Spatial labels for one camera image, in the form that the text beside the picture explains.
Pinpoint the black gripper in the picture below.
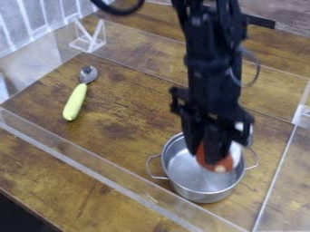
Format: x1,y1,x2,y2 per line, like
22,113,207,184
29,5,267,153
169,87,253,164

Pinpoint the red plush mushroom toy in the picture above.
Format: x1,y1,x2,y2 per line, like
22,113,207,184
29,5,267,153
196,141,241,173

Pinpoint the silver pot with handles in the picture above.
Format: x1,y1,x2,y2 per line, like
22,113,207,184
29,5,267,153
145,133,259,204

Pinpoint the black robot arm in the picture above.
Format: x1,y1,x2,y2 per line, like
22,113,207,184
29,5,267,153
169,0,253,169

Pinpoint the clear acrylic front barrier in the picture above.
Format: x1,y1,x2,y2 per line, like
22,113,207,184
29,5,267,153
0,107,247,232

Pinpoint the black bar at table back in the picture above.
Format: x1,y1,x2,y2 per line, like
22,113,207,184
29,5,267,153
247,14,276,29

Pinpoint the spoon with yellow-green handle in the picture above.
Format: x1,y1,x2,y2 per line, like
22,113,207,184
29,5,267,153
62,66,97,121

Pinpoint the clear acrylic triangular bracket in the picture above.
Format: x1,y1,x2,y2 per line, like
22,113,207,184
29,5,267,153
69,20,106,53

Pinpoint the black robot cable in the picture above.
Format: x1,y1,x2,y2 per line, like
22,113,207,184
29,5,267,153
88,0,147,16

